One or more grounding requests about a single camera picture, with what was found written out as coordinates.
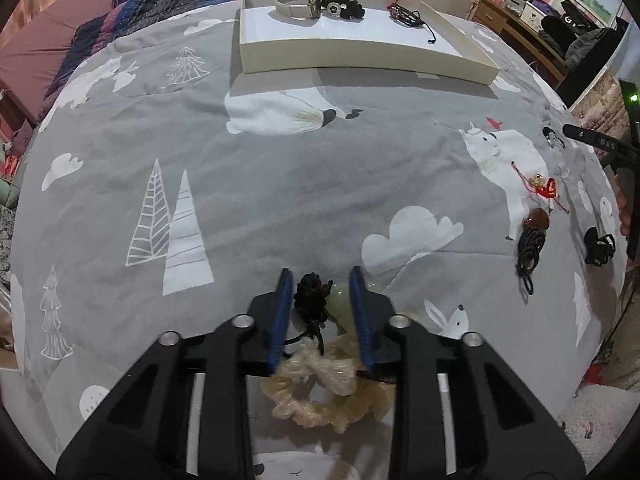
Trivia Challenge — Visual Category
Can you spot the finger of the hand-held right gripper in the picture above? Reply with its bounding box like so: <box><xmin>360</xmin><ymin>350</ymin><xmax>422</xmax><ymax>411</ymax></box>
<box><xmin>562</xmin><ymin>122</ymin><xmax>622</xmax><ymax>155</ymax></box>

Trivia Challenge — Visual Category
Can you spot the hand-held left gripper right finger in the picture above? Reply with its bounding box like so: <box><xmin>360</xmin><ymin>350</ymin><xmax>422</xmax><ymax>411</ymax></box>
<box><xmin>349</xmin><ymin>265</ymin><xmax>586</xmax><ymax>480</ymax></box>

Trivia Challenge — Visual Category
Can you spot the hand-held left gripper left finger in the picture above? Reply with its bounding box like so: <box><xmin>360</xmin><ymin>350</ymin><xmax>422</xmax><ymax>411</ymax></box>
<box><xmin>55</xmin><ymin>267</ymin><xmax>296</xmax><ymax>480</ymax></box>

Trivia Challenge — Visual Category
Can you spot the cream organza labelled scrunchie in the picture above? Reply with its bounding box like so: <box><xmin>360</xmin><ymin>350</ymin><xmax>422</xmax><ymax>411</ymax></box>
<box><xmin>284</xmin><ymin>310</ymin><xmax>362</xmax><ymax>397</ymax></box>

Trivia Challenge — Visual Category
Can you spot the cream satin scrunchie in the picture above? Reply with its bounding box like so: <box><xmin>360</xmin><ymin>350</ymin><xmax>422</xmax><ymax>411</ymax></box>
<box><xmin>260</xmin><ymin>374</ymin><xmax>396</xmax><ymax>436</ymax></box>

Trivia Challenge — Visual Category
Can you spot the black cord bracelet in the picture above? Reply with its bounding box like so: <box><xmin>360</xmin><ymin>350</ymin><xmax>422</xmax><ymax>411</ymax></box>
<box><xmin>407</xmin><ymin>9</ymin><xmax>437</xmax><ymax>44</ymax></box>

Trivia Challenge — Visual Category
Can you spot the black leather braided bracelet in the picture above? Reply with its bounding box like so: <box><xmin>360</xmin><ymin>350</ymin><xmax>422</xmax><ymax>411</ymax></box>
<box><xmin>390</xmin><ymin>4</ymin><xmax>423</xmax><ymax>27</ymax></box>

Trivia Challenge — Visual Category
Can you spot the shallow cream cardboard tray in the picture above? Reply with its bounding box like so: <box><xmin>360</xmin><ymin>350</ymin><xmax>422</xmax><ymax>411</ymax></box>
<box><xmin>239</xmin><ymin>0</ymin><xmax>502</xmax><ymax>86</ymax></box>

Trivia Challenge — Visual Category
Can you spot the black scrunchie band watch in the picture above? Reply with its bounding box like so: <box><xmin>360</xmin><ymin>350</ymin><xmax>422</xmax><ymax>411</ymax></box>
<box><xmin>320</xmin><ymin>0</ymin><xmax>366</xmax><ymax>22</ymax></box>

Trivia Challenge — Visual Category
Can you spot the beige strap wristwatch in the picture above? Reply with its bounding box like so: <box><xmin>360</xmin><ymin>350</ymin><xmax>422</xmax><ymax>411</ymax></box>
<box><xmin>274</xmin><ymin>0</ymin><xmax>324</xmax><ymax>20</ymax></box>

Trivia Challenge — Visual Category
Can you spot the person's right hand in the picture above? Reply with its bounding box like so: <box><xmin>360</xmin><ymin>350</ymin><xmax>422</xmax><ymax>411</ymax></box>
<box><xmin>616</xmin><ymin>180</ymin><xmax>635</xmax><ymax>237</ymax></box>

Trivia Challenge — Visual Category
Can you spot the floral fabric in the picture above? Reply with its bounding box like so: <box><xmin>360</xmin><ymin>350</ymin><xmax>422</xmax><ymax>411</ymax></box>
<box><xmin>570</xmin><ymin>72</ymin><xmax>632</xmax><ymax>137</ymax></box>

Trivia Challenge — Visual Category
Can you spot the black bag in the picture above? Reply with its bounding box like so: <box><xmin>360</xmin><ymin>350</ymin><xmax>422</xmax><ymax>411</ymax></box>
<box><xmin>541</xmin><ymin>0</ymin><xmax>617</xmax><ymax>63</ymax></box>

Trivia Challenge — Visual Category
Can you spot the wooden desk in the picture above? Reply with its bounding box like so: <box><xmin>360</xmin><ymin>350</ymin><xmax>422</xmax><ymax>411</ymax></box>
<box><xmin>471</xmin><ymin>0</ymin><xmax>577</xmax><ymax>92</ymax></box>

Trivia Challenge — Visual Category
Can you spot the white fluffy rug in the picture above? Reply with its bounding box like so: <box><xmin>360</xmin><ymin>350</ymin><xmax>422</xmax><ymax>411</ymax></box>
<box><xmin>554</xmin><ymin>384</ymin><xmax>640</xmax><ymax>463</ymax></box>

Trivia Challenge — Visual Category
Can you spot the striped purple blue quilt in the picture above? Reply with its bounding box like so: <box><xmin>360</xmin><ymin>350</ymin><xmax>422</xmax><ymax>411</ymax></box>
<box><xmin>44</xmin><ymin>0</ymin><xmax>437</xmax><ymax>111</ymax></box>

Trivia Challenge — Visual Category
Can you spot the pink mattress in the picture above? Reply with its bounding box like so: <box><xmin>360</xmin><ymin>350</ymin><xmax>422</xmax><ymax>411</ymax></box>
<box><xmin>0</xmin><ymin>0</ymin><xmax>134</xmax><ymax>127</ymax></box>

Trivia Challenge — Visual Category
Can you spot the small black cord ring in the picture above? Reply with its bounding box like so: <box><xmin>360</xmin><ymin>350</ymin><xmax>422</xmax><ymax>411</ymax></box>
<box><xmin>542</xmin><ymin>127</ymin><xmax>569</xmax><ymax>151</ymax></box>

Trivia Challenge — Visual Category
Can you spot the red string charm bracelet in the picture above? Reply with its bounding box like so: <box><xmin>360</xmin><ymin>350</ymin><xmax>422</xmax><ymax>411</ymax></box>
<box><xmin>510</xmin><ymin>160</ymin><xmax>571</xmax><ymax>216</ymax></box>

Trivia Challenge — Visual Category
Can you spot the black bead cord pendant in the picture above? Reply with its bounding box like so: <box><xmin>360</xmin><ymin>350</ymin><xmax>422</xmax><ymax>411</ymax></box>
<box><xmin>583</xmin><ymin>227</ymin><xmax>617</xmax><ymax>267</ymax></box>

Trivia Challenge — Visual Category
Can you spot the brown stone black cord pendant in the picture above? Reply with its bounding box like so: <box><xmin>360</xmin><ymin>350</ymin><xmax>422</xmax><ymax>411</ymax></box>
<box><xmin>515</xmin><ymin>208</ymin><xmax>551</xmax><ymax>295</ymax></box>

